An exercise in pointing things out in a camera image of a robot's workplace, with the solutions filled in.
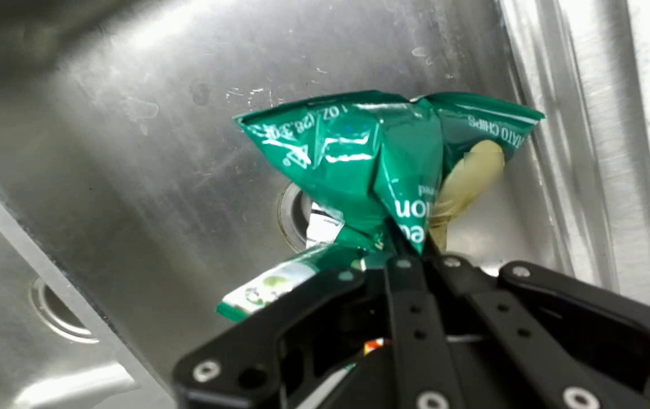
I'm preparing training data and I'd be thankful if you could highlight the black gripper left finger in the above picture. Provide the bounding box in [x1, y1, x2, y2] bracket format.
[170, 255, 465, 409]

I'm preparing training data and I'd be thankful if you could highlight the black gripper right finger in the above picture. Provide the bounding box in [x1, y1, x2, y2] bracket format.
[421, 252, 650, 409]

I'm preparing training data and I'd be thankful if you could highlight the green chips packet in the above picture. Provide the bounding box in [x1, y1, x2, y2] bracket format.
[213, 88, 548, 326]

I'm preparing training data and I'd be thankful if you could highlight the stainless steel double sink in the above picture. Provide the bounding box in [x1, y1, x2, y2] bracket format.
[0, 0, 650, 409]

